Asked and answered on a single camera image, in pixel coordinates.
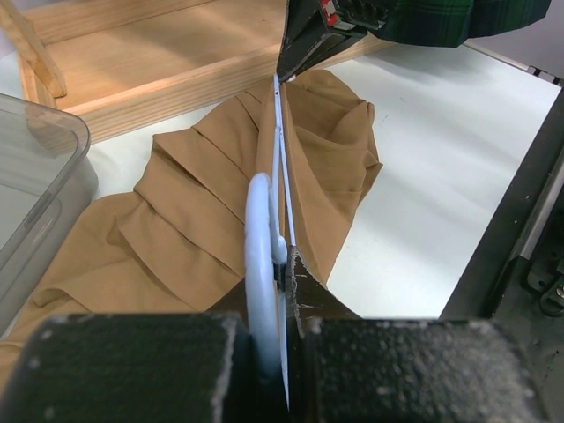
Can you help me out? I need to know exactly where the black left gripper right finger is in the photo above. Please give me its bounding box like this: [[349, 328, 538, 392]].
[[285, 248, 546, 422]]

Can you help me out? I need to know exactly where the wooden clothes rack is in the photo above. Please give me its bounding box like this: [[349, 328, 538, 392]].
[[1, 1, 386, 142]]

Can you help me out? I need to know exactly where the tan garment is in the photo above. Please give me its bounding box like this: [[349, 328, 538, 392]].
[[1, 70, 382, 380]]

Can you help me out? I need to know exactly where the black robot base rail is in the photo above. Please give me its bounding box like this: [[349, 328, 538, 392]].
[[440, 74, 564, 321]]

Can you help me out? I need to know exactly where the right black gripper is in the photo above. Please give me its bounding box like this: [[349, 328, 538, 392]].
[[276, 0, 397, 83]]

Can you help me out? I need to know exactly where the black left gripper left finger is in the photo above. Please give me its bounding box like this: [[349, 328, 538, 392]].
[[0, 311, 261, 423]]

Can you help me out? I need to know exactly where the blue wire hanger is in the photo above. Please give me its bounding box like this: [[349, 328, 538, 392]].
[[243, 72, 297, 375]]

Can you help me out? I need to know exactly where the green plaid garment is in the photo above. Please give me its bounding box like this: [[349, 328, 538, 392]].
[[372, 0, 551, 48]]

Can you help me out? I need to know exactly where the clear plastic tray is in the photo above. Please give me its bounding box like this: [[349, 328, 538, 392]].
[[1, 94, 99, 335]]

